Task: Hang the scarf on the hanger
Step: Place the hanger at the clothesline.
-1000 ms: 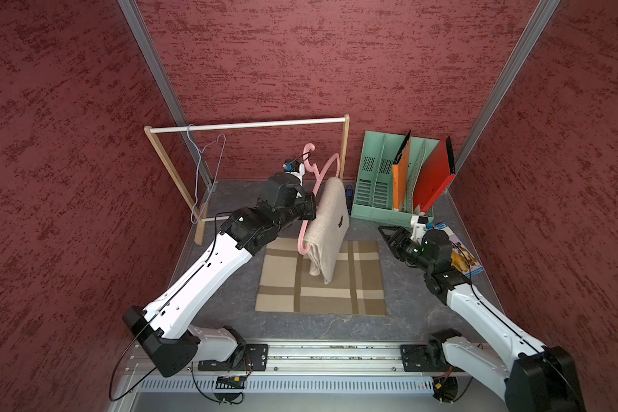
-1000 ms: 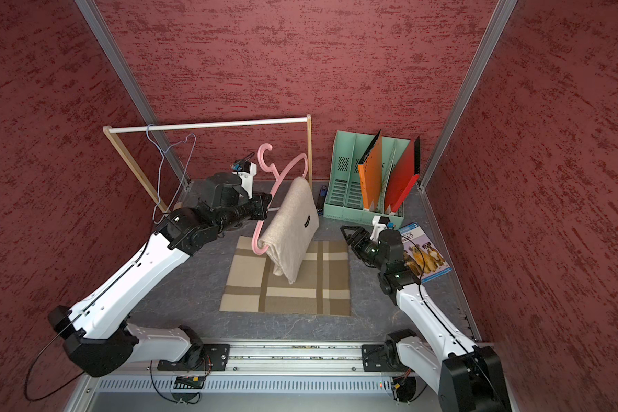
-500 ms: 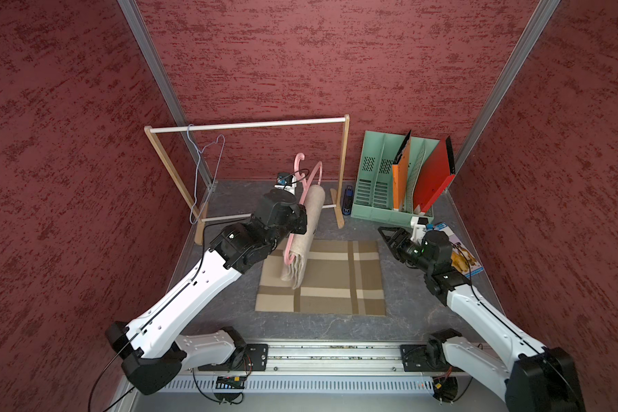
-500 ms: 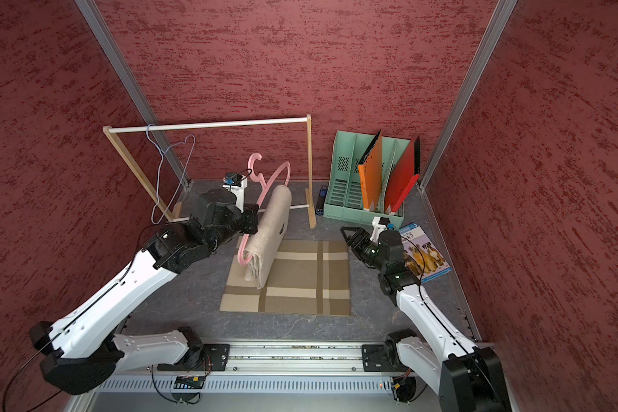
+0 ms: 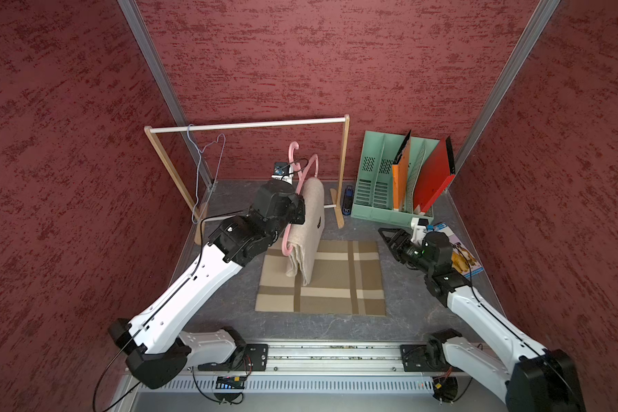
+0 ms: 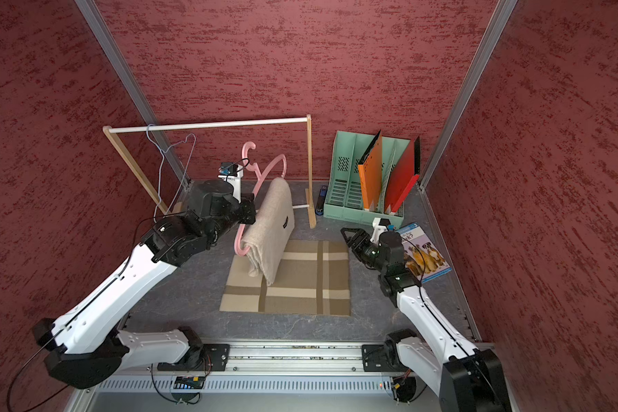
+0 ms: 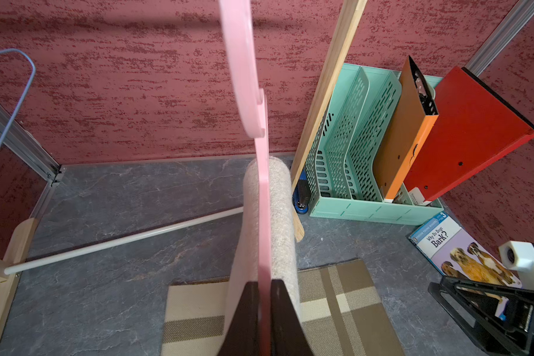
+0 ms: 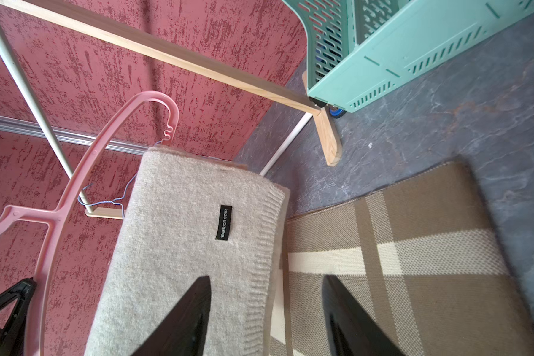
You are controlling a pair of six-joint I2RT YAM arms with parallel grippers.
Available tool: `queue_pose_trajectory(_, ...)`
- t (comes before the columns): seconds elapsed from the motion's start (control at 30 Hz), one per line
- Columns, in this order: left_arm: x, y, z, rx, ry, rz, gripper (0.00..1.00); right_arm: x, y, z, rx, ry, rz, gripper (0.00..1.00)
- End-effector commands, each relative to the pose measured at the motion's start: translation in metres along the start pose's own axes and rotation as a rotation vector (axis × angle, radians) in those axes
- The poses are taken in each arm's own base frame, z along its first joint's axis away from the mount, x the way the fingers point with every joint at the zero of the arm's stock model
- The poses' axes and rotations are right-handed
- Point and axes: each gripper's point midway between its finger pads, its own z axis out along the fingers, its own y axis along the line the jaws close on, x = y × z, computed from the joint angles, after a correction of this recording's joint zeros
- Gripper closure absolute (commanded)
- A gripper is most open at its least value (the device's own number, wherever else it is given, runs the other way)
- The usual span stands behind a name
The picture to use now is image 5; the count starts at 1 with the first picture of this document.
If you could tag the pink plastic hanger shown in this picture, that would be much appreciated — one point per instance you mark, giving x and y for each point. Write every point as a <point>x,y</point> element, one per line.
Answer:
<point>300,173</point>

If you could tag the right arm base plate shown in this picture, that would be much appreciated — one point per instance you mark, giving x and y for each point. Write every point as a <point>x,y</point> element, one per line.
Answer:
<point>425,358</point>

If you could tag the green file organizer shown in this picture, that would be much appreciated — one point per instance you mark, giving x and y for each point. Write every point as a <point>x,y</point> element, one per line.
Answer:
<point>373,199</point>

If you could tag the red folder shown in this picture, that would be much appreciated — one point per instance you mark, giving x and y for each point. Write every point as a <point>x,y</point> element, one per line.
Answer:
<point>437,173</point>

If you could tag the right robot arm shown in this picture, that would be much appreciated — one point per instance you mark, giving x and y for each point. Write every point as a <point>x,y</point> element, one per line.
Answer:
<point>519,370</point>

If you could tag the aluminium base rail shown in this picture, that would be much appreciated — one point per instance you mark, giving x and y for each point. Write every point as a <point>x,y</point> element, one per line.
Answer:
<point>282,356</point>

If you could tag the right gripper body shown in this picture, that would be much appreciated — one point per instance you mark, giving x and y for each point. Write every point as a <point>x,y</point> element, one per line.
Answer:
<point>412,252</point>

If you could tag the wooden clothes rack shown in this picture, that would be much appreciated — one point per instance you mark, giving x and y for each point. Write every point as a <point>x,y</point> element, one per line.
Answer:
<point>213,164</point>

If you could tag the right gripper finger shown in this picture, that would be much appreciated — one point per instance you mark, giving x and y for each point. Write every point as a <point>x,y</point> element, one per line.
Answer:
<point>394,247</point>
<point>393,234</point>

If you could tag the orange folder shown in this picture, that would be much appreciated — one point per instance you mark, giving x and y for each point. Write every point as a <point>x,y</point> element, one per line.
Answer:
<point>400,170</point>

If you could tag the beige wool scarf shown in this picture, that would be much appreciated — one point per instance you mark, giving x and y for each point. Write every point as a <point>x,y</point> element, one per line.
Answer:
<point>303,240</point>

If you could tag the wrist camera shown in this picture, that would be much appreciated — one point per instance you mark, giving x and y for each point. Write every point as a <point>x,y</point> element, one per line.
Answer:
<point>283,171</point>
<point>419,228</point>

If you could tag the dog picture book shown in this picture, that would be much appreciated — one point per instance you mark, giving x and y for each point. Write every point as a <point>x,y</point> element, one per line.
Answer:
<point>463,260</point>

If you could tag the black blue remote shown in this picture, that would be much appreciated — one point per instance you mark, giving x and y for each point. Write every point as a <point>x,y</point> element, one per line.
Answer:
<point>348,200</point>

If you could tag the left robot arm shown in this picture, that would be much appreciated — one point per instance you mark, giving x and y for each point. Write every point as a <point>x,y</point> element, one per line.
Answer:
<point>156,346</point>

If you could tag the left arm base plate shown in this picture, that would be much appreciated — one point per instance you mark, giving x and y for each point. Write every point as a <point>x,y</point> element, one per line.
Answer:
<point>252,357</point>

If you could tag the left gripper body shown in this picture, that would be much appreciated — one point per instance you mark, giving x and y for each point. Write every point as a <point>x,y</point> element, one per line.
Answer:
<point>295,209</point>

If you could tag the brown plaid scarf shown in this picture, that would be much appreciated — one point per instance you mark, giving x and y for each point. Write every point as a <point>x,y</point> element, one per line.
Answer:
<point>346,279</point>

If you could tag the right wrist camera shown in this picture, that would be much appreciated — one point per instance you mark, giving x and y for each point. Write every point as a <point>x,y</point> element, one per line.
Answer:
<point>419,228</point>

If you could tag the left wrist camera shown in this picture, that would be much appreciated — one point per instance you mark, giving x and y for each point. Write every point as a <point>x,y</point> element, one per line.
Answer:
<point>283,171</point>

